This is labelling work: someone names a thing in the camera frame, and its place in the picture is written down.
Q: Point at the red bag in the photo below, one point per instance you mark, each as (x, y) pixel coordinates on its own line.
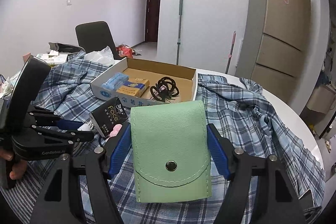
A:
(126, 50)

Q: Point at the black hair claw clip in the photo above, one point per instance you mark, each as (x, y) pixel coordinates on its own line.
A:
(164, 90)

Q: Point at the black tissue pack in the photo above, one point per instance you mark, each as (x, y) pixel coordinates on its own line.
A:
(110, 115)

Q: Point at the cardboard box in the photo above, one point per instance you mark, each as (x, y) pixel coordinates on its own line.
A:
(162, 69)

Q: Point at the green leather pouch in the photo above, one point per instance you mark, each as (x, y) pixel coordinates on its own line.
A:
(170, 134)

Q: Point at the blue plaid shirt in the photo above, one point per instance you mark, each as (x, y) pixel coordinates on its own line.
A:
(236, 113)

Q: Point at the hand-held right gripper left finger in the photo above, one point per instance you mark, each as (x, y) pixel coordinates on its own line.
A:
(121, 150)

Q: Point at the gold cigarette pack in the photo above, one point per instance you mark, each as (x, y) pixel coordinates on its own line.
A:
(134, 86)

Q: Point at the blue tissue pack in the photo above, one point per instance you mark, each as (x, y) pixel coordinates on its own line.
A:
(115, 81)

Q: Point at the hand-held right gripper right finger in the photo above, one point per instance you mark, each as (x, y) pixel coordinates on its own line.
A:
(217, 153)

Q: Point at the person's left hand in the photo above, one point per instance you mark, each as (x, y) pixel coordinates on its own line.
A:
(18, 171)

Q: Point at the grey bag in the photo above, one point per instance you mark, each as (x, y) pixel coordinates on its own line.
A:
(65, 47)

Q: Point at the beige cabinet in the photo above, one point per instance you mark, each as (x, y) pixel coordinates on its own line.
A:
(319, 98)

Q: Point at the black office chair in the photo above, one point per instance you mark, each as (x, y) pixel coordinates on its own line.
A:
(94, 37)

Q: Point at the clear plastic bag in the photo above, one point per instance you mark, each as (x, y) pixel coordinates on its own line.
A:
(101, 56)

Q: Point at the gold refrigerator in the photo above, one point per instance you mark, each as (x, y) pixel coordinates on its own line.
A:
(281, 16)

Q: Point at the small pink plush toy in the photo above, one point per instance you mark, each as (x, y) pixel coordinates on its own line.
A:
(115, 130)

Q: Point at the wooden cup with pink lid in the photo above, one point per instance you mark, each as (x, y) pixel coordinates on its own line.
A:
(27, 58)

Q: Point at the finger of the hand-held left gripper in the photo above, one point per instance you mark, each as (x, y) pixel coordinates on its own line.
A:
(76, 136)
(68, 124)

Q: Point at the dark wooden door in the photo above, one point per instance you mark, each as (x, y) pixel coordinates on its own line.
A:
(153, 11)

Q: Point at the white tissue pack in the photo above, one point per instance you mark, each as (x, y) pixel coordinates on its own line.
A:
(53, 58)

